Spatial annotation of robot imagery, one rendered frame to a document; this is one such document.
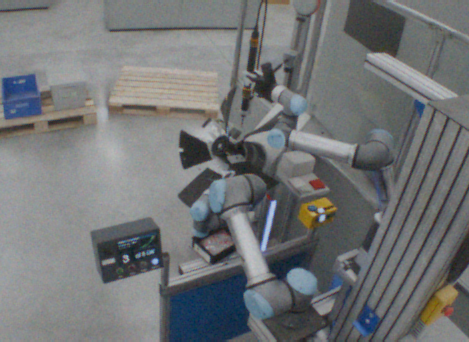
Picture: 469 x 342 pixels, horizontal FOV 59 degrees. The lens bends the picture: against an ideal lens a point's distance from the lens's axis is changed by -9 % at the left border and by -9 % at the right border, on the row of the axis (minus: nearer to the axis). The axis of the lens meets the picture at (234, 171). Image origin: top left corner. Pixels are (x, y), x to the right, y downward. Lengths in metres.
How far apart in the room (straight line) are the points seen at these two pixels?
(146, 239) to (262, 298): 0.51
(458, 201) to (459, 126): 0.20
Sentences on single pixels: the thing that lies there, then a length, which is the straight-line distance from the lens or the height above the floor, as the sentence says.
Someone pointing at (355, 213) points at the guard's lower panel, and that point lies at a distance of 2.76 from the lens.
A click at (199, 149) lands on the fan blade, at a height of 1.11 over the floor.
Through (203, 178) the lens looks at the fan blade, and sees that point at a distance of 2.37.
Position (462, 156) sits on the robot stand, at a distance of 1.23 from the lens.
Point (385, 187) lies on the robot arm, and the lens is 1.96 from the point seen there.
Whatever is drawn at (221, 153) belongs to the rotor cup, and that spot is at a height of 1.21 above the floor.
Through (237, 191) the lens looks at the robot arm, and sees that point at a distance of 1.67.
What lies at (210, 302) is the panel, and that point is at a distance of 2.39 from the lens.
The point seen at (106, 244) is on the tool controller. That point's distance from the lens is 1.74.
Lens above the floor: 2.48
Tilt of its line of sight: 35 degrees down
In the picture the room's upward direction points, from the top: 8 degrees clockwise
